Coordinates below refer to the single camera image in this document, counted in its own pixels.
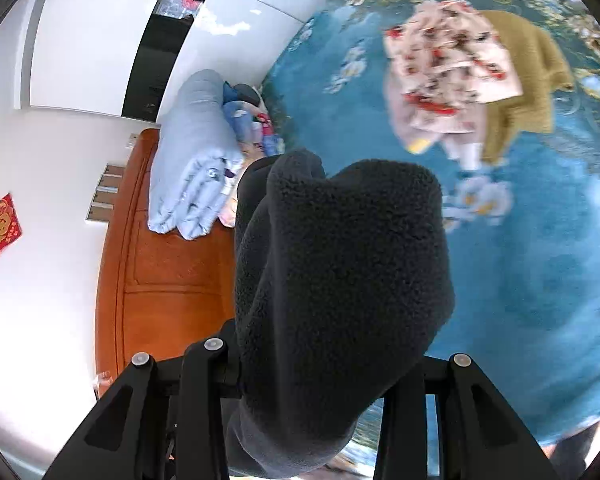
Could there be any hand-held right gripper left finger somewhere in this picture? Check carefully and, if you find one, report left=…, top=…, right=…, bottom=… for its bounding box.
left=44, top=318, right=246, bottom=480

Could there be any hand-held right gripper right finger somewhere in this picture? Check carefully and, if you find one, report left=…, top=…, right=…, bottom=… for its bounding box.
left=373, top=353, right=554, bottom=480

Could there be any dark grey fleece garment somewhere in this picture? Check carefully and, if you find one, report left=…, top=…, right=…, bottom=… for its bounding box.
left=224, top=149, right=456, bottom=479

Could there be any pile of colourful clothes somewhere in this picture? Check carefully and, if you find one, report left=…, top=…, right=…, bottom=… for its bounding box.
left=219, top=80, right=287, bottom=228

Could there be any wooden headboard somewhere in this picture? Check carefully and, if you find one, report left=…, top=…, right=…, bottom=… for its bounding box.
left=94, top=128, right=241, bottom=401

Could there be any blue floral bed sheet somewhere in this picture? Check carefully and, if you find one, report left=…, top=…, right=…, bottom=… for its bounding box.
left=260, top=0, right=600, bottom=476

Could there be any light blue folded quilt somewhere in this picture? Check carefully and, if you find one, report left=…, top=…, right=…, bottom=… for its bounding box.
left=147, top=69, right=246, bottom=241

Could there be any pink floral printed garment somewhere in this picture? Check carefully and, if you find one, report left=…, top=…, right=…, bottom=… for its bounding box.
left=383, top=0, right=524, bottom=171

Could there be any mustard knitted sweater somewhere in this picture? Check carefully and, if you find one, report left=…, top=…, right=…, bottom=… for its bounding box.
left=480, top=9, right=576, bottom=166

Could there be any white wardrobe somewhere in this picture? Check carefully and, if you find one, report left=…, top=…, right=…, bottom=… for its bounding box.
left=19, top=0, right=321, bottom=126

